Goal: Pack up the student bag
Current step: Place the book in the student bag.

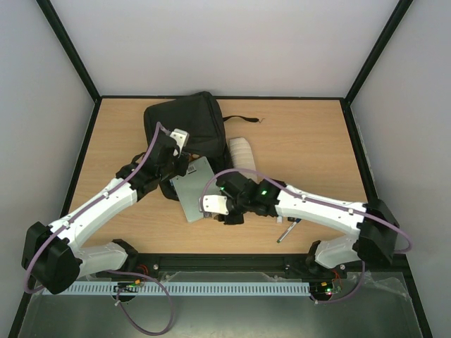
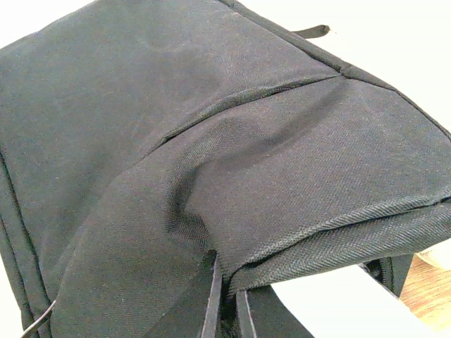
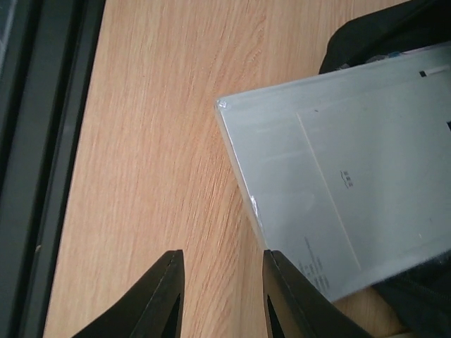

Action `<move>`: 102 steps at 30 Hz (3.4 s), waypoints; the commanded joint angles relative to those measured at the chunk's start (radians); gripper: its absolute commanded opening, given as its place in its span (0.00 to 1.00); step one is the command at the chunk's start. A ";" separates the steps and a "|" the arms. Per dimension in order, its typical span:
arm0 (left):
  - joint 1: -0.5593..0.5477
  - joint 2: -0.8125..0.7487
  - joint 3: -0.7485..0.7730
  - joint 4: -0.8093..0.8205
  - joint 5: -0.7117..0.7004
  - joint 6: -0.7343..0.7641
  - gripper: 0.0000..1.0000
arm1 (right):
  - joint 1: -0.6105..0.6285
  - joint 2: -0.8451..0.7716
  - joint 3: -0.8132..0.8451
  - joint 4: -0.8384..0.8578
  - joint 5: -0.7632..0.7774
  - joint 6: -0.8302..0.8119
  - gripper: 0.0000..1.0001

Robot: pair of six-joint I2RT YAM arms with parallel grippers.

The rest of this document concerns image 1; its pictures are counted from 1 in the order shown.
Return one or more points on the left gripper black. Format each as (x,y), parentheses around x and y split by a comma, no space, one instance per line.
(183,169)

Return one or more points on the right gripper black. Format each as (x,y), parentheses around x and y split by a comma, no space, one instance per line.
(233,210)

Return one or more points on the grey notebook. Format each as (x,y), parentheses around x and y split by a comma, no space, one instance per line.
(190,186)

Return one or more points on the black student backpack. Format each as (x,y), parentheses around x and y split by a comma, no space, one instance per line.
(198,114)

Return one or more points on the cream fabric pencil case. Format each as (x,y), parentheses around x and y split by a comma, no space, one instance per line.
(242,157)

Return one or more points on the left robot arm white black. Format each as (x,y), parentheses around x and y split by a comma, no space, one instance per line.
(54,254)

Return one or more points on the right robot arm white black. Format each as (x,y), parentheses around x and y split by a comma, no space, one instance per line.
(368,229)

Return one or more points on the blue capped marker pen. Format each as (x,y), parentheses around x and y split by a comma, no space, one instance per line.
(288,230)

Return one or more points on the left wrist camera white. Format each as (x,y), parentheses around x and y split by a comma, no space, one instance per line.
(181,137)

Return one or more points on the black frame rail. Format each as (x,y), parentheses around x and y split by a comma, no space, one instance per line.
(289,265)

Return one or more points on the light blue cable duct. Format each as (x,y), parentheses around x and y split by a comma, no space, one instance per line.
(191,289)

